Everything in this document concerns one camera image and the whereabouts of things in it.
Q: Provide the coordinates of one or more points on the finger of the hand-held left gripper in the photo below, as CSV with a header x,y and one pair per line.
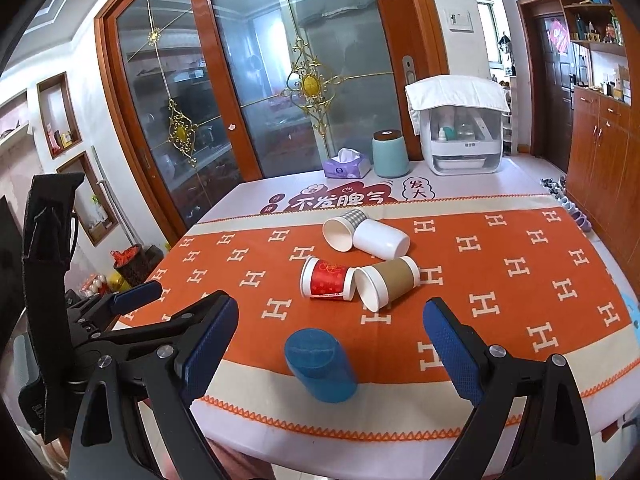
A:
x,y
136,295
160,321

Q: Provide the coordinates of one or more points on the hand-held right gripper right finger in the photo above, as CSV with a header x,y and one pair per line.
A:
x,y
452,355

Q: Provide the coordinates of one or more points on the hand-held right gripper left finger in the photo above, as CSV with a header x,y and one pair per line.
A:
x,y
210,347

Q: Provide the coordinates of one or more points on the brown paper cup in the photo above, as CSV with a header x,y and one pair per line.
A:
x,y
390,277

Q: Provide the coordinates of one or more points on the blue plastic cup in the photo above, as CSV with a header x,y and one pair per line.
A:
x,y
320,367

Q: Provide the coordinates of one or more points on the white cup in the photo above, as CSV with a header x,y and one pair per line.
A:
x,y
382,242

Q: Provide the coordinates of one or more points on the red paper cup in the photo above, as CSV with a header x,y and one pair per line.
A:
x,y
330,280

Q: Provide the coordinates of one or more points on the grey checkered paper cup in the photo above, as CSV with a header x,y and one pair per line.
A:
x,y
337,235

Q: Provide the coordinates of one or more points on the dark basket with red cloth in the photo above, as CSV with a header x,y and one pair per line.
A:
x,y
132,262

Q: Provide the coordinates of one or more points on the tray of eggs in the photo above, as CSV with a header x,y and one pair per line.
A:
x,y
94,285

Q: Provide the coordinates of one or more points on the orange patterned blanket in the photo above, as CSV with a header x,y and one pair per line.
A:
x,y
500,310

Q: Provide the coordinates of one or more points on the printed table cover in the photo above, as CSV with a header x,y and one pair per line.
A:
x,y
465,192

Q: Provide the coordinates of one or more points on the wooden framed glass sliding door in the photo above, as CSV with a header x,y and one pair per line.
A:
x,y
165,110
320,35

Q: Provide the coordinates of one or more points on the row of shoes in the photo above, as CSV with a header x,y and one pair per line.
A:
x,y
570,205

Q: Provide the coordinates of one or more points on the teal canister with brown lid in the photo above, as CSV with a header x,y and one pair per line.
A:
x,y
390,155

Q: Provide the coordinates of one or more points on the white sterilizer cabinet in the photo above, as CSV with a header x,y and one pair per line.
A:
x,y
462,145

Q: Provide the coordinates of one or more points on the purple tissue box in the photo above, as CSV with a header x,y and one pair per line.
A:
x,y
347,166

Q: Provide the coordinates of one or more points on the wooden cabinet with shelves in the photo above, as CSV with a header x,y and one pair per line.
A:
x,y
600,150

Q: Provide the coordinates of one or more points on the white towel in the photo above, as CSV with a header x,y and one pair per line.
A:
x,y
455,91

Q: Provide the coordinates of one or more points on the dark brown entrance door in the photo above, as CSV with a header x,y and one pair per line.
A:
x,y
555,100

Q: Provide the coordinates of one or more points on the red door decoration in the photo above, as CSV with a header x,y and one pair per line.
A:
x,y
557,37

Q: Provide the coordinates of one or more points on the wooden framed wall niche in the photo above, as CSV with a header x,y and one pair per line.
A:
x,y
90,200
57,115

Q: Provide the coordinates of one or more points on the white light switch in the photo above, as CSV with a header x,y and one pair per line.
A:
x,y
459,20

